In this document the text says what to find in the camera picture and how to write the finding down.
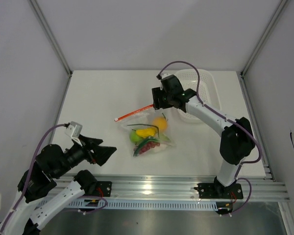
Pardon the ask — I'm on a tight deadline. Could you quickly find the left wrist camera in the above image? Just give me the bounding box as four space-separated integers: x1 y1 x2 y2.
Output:
65 121 83 146

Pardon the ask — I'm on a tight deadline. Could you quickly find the left aluminium frame post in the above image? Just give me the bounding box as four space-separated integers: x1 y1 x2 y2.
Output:
27 0 73 77

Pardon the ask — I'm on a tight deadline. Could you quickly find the white perforated plastic basket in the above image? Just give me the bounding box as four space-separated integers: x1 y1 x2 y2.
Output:
174 69 221 124

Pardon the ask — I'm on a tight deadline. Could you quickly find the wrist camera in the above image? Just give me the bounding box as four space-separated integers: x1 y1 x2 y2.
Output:
65 121 83 146
156 73 172 80

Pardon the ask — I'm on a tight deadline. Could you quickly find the orange fruit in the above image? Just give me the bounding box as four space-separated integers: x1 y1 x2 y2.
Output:
152 117 168 132

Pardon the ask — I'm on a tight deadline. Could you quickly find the clear orange-zipper zip bag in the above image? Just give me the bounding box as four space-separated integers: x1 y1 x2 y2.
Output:
114 104 175 157

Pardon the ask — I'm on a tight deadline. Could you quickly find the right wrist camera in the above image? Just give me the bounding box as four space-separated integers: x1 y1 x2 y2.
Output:
156 73 172 80

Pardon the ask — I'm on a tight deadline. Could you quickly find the yellow lemon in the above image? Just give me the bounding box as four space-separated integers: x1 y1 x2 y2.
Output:
136 128 157 138

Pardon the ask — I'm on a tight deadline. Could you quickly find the right aluminium frame post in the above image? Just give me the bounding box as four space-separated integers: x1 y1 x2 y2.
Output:
240 0 291 79

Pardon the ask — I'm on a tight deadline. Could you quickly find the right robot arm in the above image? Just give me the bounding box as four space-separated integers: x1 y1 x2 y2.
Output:
152 74 255 199

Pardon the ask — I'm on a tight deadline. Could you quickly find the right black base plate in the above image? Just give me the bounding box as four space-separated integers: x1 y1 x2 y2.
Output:
194 183 244 199

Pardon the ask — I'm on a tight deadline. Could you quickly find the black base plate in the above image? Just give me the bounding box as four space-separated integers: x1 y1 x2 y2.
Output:
194 183 244 199
89 181 112 197

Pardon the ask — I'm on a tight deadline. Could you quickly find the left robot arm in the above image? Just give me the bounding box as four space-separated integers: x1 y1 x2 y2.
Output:
0 135 117 235

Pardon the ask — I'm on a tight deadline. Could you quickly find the slotted white cable duct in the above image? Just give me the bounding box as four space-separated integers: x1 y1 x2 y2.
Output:
66 199 218 211

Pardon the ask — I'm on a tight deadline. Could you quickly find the red grape bunch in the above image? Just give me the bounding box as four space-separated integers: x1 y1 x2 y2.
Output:
133 140 160 156

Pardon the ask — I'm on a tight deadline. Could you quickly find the aluminium mounting rail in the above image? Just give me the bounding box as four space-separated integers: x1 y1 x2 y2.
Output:
49 174 291 203

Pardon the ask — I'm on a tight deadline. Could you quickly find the green apple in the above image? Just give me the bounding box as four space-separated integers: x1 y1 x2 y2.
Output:
129 130 142 144

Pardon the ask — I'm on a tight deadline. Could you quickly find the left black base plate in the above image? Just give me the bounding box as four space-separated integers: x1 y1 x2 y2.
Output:
89 181 112 197

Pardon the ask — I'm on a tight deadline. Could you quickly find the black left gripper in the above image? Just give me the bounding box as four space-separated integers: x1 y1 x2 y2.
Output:
54 134 117 178

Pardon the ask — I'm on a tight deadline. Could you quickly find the aluminium frame post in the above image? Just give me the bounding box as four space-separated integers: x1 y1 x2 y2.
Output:
27 0 73 77
240 0 291 79

